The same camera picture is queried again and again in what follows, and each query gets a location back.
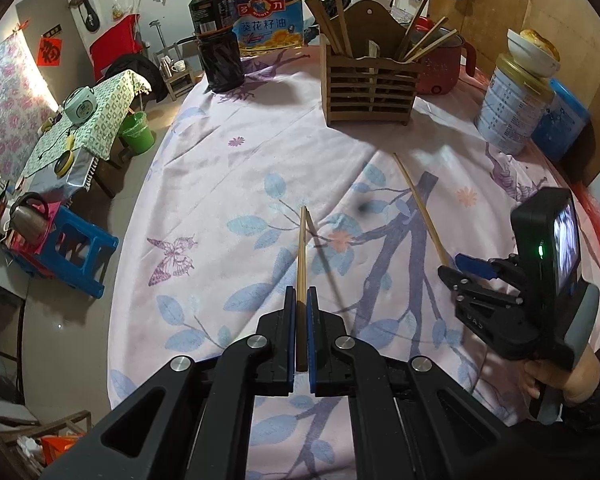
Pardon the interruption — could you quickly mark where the blue plastic container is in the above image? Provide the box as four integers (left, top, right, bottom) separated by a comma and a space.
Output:
531, 79, 592, 162

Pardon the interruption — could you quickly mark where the pink floral tablecloth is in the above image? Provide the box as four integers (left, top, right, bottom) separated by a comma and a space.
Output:
107, 42, 600, 480

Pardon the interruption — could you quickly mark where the green patterned side table cloth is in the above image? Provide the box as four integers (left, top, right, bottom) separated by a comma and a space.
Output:
19, 70, 154, 196

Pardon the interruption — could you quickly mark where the yellow round tape measure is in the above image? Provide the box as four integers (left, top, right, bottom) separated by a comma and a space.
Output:
54, 152, 77, 179

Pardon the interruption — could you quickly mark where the white bowl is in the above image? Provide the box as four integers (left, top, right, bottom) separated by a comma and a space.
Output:
506, 30, 562, 79

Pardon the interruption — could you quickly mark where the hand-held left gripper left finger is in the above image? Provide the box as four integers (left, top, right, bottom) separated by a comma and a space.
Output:
40, 285, 298, 480

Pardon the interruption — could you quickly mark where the blue plastic stool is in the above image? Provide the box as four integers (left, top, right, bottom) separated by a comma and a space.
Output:
4, 205, 120, 302

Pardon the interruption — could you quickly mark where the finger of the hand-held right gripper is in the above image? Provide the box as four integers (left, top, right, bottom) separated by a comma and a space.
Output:
438, 265, 487, 305
454, 253, 519, 281

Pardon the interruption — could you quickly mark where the black jacket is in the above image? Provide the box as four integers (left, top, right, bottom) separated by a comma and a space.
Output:
102, 55, 167, 107

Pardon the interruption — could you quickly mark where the orange plastic bag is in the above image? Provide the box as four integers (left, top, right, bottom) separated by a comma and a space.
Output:
39, 434, 89, 467

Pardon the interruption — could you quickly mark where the bunch of wooden chopsticks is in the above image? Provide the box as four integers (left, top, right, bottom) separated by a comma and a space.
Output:
305, 0, 459, 64

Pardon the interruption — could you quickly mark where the person's right hand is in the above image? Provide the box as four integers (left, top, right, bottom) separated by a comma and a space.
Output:
522, 347, 600, 409

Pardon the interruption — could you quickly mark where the steel kettle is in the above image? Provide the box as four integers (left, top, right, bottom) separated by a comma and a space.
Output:
8, 191, 52, 247

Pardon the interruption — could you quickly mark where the pink floral curtain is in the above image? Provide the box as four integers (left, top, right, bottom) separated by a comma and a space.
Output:
0, 35, 61, 177

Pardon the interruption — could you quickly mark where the pale blue milk powder can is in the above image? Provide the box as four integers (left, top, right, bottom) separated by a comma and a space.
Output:
474, 52, 556, 157

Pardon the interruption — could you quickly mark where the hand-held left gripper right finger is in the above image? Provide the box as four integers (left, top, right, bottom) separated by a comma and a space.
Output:
307, 286, 543, 480

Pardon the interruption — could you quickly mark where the mint green round appliance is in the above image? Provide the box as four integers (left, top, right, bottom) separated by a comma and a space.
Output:
61, 86, 99, 124

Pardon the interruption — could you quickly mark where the wooden slatted chopstick holder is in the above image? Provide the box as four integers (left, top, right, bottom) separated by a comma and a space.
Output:
305, 0, 427, 127

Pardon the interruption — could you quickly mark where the black racket bag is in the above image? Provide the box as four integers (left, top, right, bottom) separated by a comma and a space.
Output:
76, 0, 102, 32

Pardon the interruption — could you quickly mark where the single wooden chopstick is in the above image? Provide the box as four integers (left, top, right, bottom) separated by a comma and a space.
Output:
296, 205, 310, 372
393, 153, 452, 268

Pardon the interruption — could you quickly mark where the red paper door decoration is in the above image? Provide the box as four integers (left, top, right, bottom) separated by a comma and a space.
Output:
37, 35, 64, 67

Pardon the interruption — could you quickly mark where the large yellow cooking oil bottle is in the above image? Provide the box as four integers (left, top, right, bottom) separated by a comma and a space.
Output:
224, 0, 307, 57

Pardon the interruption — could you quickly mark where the baked bun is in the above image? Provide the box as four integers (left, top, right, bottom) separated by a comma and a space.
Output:
520, 28, 562, 62

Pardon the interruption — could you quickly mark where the red electric cooking pot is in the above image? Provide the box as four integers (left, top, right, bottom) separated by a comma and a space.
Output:
411, 16, 479, 97

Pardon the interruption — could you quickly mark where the green plastic bucket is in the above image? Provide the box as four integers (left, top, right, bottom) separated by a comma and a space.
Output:
118, 111, 157, 154

